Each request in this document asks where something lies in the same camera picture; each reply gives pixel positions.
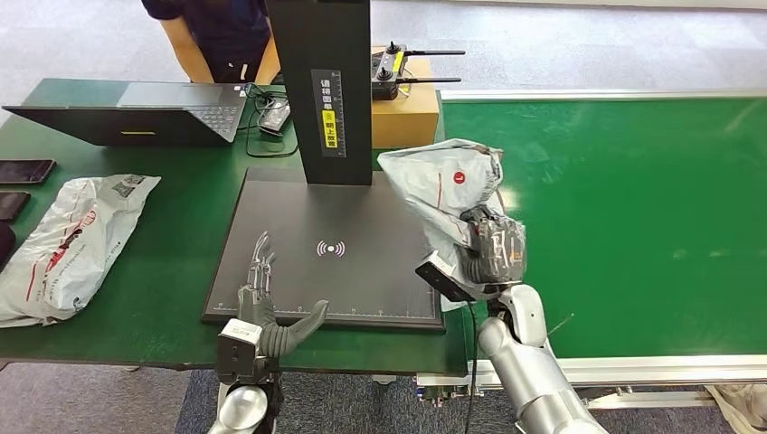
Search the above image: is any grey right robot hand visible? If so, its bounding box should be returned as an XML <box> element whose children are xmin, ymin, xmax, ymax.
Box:
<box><xmin>458</xmin><ymin>205</ymin><xmax>527</xmax><ymax>286</ymax></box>

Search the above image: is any black remote controller with antennas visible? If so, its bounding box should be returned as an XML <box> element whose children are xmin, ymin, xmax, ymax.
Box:
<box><xmin>371</xmin><ymin>40</ymin><xmax>467</xmax><ymax>102</ymax></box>

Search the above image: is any black power cable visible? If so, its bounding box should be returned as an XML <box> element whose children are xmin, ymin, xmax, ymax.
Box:
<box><xmin>236</xmin><ymin>82</ymin><xmax>299</xmax><ymax>160</ymax></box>

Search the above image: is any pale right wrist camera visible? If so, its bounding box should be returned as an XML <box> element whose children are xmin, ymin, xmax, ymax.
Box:
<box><xmin>414</xmin><ymin>251</ymin><xmax>480</xmax><ymax>304</ymax></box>

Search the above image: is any black inbound scanner machine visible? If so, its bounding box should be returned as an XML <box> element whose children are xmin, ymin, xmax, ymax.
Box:
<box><xmin>200</xmin><ymin>0</ymin><xmax>446</xmax><ymax>334</ymax></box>

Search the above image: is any white courier package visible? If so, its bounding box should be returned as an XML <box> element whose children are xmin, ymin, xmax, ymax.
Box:
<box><xmin>0</xmin><ymin>174</ymin><xmax>162</xmax><ymax>329</ymax></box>
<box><xmin>377</xmin><ymin>138</ymin><xmax>510</xmax><ymax>313</ymax></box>

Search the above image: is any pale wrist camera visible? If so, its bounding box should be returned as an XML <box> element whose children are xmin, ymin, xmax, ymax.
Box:
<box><xmin>215</xmin><ymin>318</ymin><xmax>265</xmax><ymax>384</ymax></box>
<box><xmin>414</xmin><ymin>251</ymin><xmax>480</xmax><ymax>304</ymax></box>

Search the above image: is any brown cardboard box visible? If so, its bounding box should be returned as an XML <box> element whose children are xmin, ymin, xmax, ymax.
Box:
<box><xmin>371</xmin><ymin>46</ymin><xmax>440</xmax><ymax>150</ymax></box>

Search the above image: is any grey power adapter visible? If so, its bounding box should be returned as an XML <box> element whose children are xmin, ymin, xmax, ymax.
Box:
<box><xmin>257</xmin><ymin>99</ymin><xmax>292</xmax><ymax>137</ymax></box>

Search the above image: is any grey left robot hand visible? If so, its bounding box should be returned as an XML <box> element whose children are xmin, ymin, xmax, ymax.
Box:
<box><xmin>238</xmin><ymin>231</ymin><xmax>329</xmax><ymax>359</ymax></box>

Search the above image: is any beige cloth bag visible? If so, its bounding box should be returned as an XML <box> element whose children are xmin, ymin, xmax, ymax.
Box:
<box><xmin>705</xmin><ymin>382</ymin><xmax>767</xmax><ymax>434</ymax></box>

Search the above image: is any green conveyor belt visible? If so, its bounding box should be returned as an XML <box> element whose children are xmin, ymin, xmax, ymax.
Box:
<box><xmin>416</xmin><ymin>88</ymin><xmax>767</xmax><ymax>411</ymax></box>

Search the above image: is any person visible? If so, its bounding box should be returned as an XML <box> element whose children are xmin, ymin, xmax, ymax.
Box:
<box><xmin>141</xmin><ymin>0</ymin><xmax>283</xmax><ymax>85</ymax></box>

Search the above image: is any grey open laptop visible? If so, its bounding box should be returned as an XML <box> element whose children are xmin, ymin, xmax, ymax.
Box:
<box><xmin>1</xmin><ymin>80</ymin><xmax>250</xmax><ymax>148</ymax></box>

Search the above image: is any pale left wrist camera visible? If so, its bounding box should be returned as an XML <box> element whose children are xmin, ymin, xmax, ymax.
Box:
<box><xmin>215</xmin><ymin>318</ymin><xmax>265</xmax><ymax>384</ymax></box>

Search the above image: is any dark flat device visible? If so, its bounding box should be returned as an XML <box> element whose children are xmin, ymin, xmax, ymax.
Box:
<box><xmin>0</xmin><ymin>222</ymin><xmax>17</xmax><ymax>270</ymax></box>

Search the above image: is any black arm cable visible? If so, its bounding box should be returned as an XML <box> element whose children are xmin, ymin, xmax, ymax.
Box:
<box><xmin>462</xmin><ymin>301</ymin><xmax>480</xmax><ymax>434</ymax></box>

